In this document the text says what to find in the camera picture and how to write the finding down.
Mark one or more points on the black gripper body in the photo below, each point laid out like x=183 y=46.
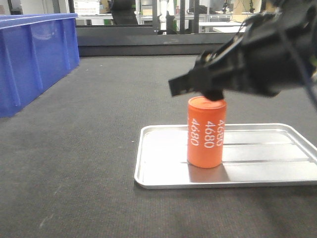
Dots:
x=275 y=52

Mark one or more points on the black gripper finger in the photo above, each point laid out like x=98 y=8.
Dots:
x=183 y=84
x=213 y=95

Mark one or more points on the orange capacitor cylinder 4680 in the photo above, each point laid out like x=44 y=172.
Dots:
x=206 y=124

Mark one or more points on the silver metal tray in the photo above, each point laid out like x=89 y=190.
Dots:
x=256 y=154

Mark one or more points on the blue plastic crate on belt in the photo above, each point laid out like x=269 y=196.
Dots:
x=36 y=51

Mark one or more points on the black conveyor end frame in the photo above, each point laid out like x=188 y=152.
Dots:
x=96 y=41

